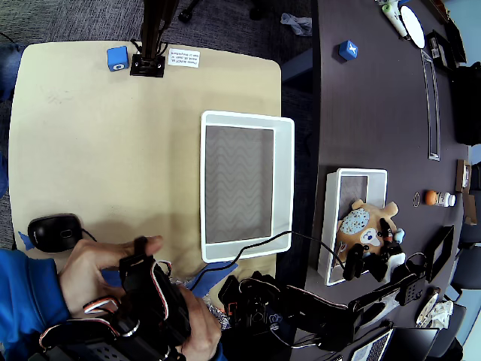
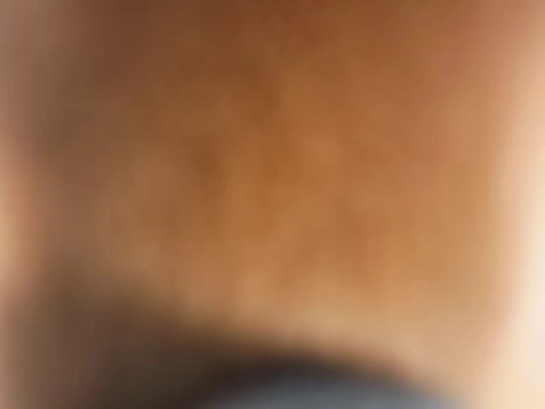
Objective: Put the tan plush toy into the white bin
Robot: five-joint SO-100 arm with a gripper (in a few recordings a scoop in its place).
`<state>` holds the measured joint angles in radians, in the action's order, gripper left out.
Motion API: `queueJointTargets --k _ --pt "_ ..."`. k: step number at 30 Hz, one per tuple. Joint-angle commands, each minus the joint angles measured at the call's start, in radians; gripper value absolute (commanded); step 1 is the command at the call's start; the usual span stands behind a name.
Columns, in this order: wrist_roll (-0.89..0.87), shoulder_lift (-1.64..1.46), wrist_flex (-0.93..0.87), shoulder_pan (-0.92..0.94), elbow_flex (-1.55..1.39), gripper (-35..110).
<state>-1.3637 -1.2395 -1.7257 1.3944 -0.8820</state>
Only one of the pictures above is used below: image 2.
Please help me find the tan plush bear toy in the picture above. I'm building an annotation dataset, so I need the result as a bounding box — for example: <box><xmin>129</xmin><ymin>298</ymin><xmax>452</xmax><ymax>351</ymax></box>
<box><xmin>0</xmin><ymin>0</ymin><xmax>545</xmax><ymax>409</ymax></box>

